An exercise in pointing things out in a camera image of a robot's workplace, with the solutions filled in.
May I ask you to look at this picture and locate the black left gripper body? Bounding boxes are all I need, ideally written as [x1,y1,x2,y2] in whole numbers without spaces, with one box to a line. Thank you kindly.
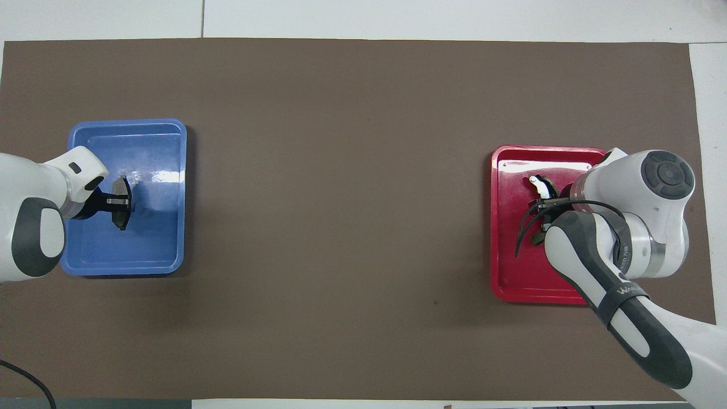
[73,176,114,222]

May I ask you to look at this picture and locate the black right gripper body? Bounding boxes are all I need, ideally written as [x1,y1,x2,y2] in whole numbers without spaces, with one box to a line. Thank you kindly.
[534,196,574,231]

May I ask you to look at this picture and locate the short dark brake pad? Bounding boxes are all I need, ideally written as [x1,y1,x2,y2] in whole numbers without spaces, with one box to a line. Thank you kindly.
[110,176,135,231]

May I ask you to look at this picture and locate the long curved brake pad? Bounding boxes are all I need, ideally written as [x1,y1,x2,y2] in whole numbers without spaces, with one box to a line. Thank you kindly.
[528,175,560,246]

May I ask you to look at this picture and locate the blue plastic tray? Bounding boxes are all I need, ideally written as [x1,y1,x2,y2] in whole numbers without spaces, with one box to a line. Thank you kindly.
[60,118,187,277]

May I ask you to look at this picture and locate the red plastic tray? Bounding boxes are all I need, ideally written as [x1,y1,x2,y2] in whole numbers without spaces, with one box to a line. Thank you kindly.
[490,145,617,306]

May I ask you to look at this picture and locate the brown table mat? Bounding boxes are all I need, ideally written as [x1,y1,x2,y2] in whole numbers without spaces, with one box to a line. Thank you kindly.
[0,38,723,402]

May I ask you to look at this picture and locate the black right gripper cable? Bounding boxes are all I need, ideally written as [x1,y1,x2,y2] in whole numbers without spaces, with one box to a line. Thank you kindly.
[515,199,628,259]

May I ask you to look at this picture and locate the black floor cable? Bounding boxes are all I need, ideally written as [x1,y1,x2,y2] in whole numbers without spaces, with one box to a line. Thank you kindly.
[0,359,57,409]

